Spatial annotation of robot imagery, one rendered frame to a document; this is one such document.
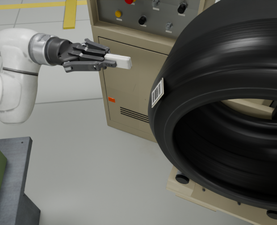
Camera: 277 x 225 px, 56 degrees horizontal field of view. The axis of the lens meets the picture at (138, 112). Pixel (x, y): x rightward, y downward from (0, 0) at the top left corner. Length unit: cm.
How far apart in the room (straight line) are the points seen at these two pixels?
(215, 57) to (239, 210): 62
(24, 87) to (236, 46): 60
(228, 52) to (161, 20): 84
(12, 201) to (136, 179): 89
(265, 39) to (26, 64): 63
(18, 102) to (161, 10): 75
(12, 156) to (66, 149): 76
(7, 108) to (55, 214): 111
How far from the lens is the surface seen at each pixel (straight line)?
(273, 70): 45
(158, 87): 56
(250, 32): 48
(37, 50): 79
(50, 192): 189
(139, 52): 137
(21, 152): 129
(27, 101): 85
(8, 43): 86
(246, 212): 98
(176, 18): 125
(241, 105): 103
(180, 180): 86
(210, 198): 96
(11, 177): 125
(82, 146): 199
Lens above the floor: 168
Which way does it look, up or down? 52 degrees down
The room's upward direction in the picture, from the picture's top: straight up
